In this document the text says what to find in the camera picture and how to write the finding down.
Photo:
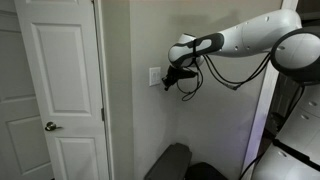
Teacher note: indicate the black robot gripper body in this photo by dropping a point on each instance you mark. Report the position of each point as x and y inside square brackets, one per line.
[181, 73]

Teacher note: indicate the white double light switch plate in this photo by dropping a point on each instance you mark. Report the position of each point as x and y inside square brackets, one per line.
[154, 76]

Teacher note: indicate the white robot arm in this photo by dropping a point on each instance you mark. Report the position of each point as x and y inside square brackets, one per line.
[253, 36]

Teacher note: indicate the dark door hinge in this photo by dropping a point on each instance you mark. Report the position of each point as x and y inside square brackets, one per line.
[102, 114]

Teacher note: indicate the black round bin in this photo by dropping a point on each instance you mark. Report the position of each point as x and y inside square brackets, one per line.
[205, 171]

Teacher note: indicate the white panel door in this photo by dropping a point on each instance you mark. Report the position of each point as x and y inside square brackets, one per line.
[60, 90]

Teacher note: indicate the white drawer cabinet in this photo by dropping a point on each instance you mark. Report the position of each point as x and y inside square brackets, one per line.
[301, 123]

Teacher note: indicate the white door frame trim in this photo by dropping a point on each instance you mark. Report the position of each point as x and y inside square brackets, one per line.
[263, 100]

